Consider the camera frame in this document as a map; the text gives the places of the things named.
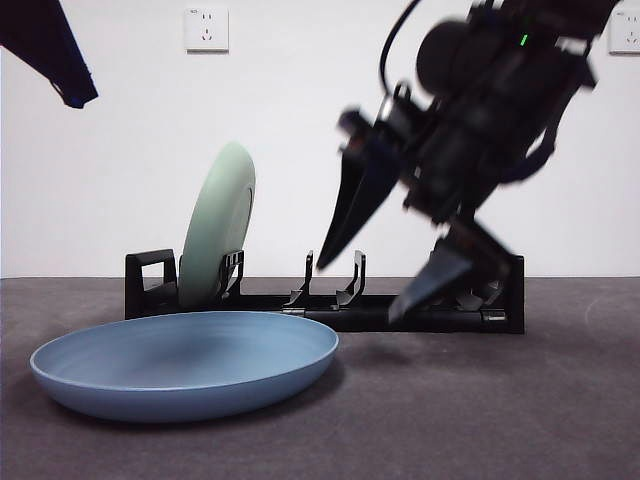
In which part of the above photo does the blue round plate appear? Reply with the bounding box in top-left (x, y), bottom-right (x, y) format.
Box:
top-left (29, 310), bottom-right (340, 424)

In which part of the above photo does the white wall socket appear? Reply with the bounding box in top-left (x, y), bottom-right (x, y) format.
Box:
top-left (184, 6), bottom-right (230, 54)
top-left (607, 8), bottom-right (640, 55)

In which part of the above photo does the pale green round plate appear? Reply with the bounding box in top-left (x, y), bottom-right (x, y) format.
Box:
top-left (178, 141), bottom-right (257, 311)

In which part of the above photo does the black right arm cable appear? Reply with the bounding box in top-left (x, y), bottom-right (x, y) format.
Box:
top-left (378, 0), bottom-right (426, 97)

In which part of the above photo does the black plate rack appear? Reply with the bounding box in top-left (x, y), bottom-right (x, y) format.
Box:
top-left (124, 248), bottom-right (526, 335)

